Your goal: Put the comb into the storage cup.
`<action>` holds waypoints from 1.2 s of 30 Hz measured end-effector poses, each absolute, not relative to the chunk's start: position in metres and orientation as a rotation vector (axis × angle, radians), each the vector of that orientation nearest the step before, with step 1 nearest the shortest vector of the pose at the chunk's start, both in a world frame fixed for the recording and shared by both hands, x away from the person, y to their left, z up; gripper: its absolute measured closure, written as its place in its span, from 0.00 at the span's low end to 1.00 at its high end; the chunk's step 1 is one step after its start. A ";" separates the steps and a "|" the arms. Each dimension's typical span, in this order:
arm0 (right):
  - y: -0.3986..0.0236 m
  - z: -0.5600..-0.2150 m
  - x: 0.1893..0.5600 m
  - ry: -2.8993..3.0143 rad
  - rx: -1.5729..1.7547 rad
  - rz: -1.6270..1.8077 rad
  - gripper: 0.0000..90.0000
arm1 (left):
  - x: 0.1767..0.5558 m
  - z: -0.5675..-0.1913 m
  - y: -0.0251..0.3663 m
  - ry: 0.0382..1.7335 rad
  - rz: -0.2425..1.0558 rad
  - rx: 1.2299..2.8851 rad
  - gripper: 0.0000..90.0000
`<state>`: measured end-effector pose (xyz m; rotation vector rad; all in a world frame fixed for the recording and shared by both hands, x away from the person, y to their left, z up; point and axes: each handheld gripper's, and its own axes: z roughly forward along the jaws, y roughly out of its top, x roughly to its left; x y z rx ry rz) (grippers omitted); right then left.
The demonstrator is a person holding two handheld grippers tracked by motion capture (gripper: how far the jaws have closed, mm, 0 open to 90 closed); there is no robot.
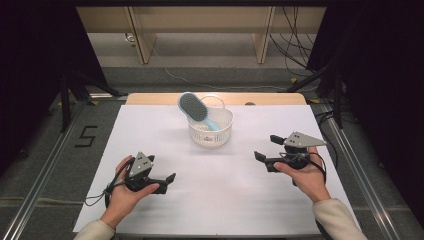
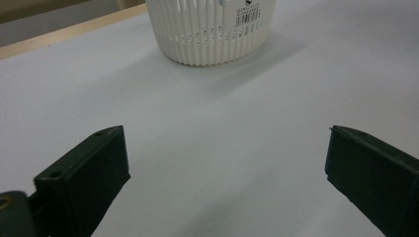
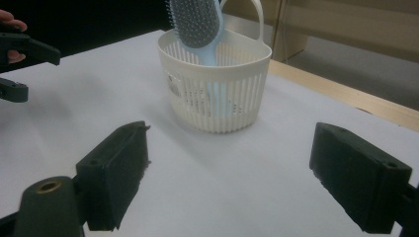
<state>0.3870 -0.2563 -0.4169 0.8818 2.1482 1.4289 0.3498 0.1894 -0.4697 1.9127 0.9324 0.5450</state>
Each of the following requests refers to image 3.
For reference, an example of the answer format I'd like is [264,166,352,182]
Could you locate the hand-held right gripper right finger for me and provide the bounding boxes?
[309,121,413,235]

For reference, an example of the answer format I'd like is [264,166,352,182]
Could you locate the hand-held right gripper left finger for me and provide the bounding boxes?
[75,120,151,232]

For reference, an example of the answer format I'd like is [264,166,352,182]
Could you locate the white plastic basket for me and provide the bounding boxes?
[157,0,274,134]

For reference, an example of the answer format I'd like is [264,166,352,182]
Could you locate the light blue hairbrush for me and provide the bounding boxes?
[166,0,233,119]

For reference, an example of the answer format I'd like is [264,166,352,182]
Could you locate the black curtain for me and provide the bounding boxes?
[0,0,172,72]

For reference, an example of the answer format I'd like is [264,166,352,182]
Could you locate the white table sheet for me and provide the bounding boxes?
[0,29,419,237]

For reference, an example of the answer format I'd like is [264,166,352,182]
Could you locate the light wooden desk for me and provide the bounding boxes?
[223,0,419,63]

